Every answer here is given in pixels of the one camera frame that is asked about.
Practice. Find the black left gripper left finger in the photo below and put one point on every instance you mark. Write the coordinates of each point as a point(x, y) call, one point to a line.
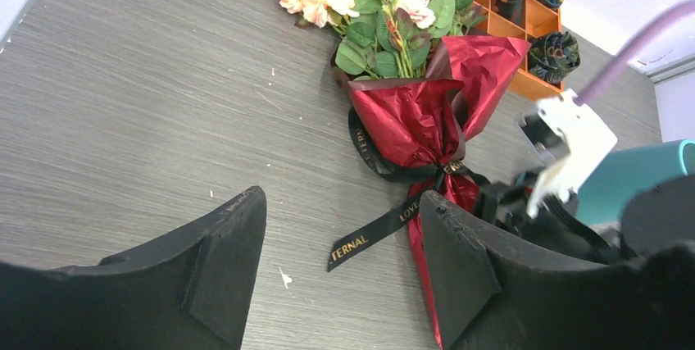
point(190, 288)

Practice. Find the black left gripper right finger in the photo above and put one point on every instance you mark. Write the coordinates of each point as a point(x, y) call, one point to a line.
point(494, 290)

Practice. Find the orange compartment tray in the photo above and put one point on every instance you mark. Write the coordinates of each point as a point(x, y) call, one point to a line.
point(532, 20)

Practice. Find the teal vase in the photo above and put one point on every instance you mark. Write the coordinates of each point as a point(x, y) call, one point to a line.
point(624, 174)

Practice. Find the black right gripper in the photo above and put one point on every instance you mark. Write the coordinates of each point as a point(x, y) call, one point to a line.
point(652, 219)

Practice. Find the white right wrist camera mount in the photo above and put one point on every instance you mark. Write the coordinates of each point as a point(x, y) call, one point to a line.
point(571, 140)

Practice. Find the pink flower bouquet red wrap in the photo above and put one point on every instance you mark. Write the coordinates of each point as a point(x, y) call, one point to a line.
point(421, 86)

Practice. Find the dark rolled sock middle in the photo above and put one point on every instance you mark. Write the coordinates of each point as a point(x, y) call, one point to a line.
point(512, 10)

